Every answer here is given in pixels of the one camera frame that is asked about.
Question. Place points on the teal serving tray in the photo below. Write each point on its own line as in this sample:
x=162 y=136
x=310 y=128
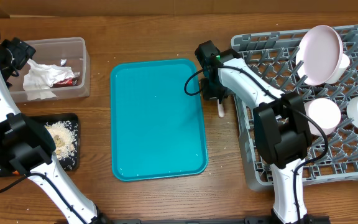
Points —
x=157 y=130

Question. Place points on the small white napkin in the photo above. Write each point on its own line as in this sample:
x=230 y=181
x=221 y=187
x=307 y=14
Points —
x=40 y=95

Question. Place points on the rice and peanuts pile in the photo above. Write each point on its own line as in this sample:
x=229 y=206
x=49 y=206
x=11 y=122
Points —
x=63 y=137

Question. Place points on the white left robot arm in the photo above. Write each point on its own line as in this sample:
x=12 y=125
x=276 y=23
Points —
x=51 y=178

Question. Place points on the white paper cup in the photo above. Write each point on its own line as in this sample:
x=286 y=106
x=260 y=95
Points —
x=345 y=62

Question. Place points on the pink plate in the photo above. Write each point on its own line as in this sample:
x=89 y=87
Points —
x=320 y=53

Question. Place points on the white plastic fork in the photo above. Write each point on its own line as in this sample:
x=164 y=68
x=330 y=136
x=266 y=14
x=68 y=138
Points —
x=221 y=112

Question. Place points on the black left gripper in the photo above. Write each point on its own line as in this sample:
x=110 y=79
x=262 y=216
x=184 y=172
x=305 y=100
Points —
x=22 y=51

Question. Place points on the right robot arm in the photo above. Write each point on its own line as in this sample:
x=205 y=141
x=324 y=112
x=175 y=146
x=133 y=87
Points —
x=281 y=127

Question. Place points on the red snack wrapper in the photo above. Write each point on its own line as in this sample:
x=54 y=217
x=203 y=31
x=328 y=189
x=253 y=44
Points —
x=63 y=75

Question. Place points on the clear plastic bin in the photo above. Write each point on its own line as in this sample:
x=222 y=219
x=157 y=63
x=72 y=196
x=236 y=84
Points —
x=50 y=52

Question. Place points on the grey dishwasher rack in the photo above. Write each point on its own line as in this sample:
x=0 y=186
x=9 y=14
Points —
x=271 y=55

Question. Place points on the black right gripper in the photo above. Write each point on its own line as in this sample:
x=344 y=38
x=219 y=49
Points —
x=207 y=93

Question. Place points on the black food waste tray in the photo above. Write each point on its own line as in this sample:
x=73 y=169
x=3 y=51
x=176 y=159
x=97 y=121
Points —
x=29 y=141

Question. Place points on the pink bowl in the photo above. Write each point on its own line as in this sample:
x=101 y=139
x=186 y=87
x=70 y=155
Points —
x=325 y=113

